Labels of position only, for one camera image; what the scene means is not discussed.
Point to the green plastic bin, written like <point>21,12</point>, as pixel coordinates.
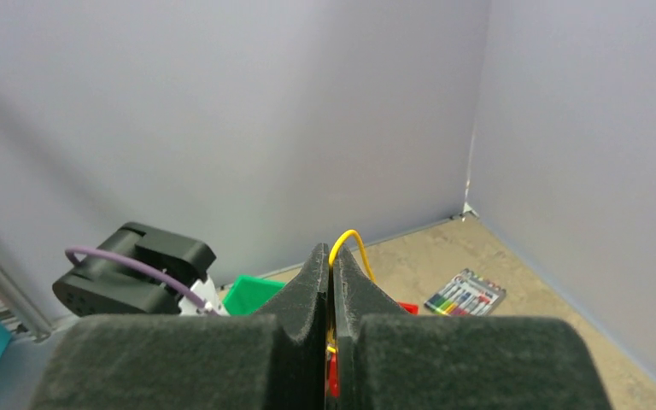
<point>247,294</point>

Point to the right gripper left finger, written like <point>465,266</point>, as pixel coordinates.
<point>273,358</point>

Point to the red plastic bin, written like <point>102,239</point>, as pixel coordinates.
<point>409,307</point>

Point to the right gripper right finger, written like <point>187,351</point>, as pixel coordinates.
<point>388,358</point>

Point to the marker pen pack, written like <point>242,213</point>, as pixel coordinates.
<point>466,294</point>

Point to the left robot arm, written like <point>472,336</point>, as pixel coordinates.
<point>140,269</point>

